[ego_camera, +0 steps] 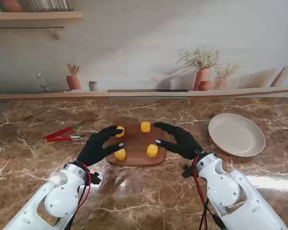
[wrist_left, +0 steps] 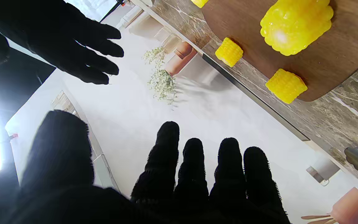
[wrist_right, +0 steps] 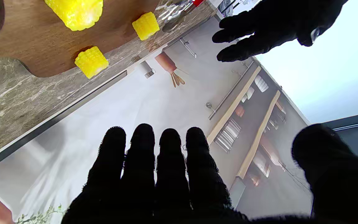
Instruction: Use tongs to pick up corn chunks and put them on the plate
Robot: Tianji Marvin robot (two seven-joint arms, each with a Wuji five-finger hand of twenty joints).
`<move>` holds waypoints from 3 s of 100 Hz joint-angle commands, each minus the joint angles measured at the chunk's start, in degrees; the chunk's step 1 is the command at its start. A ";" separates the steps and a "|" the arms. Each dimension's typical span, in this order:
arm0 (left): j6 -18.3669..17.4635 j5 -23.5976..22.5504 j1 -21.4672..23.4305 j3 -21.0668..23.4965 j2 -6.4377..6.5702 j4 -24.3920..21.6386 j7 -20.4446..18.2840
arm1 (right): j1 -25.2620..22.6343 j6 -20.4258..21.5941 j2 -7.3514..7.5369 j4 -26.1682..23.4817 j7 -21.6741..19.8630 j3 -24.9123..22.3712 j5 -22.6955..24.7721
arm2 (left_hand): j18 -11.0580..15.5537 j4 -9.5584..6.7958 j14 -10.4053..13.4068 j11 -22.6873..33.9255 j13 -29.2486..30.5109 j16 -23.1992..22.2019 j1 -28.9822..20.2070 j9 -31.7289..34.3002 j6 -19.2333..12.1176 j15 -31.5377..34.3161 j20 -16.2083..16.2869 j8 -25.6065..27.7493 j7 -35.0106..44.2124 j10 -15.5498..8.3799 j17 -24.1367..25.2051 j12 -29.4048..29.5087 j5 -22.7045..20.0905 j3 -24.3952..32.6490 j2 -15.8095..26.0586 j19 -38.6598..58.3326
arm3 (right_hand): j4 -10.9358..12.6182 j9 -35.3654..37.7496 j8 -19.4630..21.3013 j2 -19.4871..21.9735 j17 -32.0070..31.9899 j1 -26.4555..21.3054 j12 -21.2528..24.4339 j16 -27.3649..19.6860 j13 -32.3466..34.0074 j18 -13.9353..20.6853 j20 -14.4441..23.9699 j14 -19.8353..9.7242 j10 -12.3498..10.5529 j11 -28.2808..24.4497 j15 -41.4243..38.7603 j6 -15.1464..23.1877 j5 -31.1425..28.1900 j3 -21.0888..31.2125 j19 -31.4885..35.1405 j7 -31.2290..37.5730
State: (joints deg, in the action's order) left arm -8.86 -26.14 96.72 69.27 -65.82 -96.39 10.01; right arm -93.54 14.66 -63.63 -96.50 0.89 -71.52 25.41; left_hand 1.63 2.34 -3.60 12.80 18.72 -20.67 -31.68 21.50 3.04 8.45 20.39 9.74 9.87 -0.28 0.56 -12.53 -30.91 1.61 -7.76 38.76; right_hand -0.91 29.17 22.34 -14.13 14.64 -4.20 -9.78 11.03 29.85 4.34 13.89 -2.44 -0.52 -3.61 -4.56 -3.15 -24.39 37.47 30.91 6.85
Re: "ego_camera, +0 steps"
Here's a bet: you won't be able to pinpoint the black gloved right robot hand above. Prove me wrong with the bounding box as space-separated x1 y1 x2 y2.
152 122 204 161

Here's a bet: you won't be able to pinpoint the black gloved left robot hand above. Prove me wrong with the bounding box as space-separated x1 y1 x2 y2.
76 125 125 168

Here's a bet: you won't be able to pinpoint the red handled metal tongs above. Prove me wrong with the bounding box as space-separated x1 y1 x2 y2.
45 126 91 143

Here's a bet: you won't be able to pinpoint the brown wooden cutting board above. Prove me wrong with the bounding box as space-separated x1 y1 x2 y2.
106 122 166 167

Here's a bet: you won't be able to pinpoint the beige round plate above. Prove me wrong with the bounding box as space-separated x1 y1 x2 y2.
208 113 266 158

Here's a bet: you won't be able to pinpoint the terracotta pot with wooden utensils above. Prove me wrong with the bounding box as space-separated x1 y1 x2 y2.
66 63 82 91

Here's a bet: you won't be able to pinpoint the leaning wooden boards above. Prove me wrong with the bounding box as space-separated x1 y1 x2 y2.
271 63 288 87

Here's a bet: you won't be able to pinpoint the orange pot on shelf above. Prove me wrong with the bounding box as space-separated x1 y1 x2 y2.
2 0 24 12

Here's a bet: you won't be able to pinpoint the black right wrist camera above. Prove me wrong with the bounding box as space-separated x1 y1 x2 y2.
181 165 195 178

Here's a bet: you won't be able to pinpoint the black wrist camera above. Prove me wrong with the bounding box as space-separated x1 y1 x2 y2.
91 172 102 185
181 165 195 178

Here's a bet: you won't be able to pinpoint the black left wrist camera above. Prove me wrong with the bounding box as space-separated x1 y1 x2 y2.
91 172 102 185

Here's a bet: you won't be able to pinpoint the red black left arm cable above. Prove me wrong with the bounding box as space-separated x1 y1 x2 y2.
62 162 92 230

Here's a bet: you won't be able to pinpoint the red black arm cable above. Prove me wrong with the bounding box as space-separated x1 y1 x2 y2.
193 155 225 230
62 162 92 230

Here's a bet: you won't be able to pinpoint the red black right arm cable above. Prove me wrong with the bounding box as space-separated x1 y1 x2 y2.
193 155 225 230

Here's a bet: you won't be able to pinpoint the metal wall rail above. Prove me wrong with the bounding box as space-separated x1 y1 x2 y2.
0 26 65 31

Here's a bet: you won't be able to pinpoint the light wooden wall shelf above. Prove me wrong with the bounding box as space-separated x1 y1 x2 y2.
0 11 84 23

